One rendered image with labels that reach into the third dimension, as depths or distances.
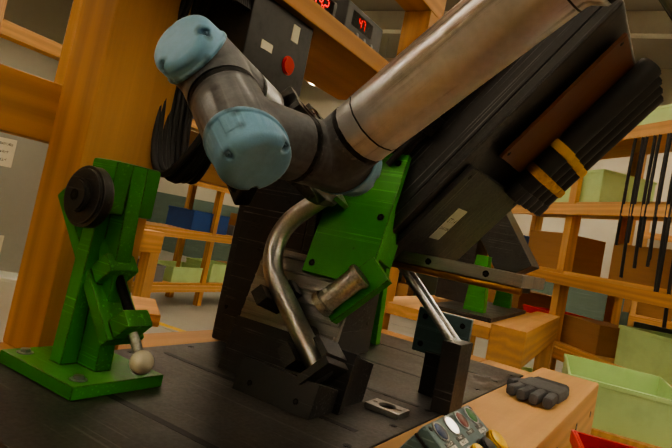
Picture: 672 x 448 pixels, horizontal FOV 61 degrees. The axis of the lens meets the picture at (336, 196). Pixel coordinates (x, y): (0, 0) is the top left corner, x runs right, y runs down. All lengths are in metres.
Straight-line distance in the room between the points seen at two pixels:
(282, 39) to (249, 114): 0.51
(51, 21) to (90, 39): 11.74
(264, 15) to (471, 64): 0.52
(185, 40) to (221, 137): 0.12
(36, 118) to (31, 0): 11.55
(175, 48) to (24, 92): 0.38
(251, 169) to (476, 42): 0.23
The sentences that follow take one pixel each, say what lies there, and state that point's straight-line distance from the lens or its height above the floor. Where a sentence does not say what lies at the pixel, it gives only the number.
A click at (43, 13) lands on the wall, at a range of 12.61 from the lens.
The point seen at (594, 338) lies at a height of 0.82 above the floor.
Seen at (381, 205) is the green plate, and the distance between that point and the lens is 0.85.
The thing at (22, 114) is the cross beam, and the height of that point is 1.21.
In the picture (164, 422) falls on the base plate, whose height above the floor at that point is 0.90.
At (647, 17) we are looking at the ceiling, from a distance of 8.35.
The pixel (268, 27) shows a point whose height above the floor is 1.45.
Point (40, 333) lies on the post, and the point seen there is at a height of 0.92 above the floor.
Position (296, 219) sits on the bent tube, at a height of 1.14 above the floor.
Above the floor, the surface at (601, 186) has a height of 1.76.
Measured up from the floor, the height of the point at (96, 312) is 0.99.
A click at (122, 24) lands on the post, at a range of 0.93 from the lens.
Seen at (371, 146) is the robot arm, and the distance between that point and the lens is 0.59.
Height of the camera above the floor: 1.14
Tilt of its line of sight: 4 degrees up
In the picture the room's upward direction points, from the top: 11 degrees clockwise
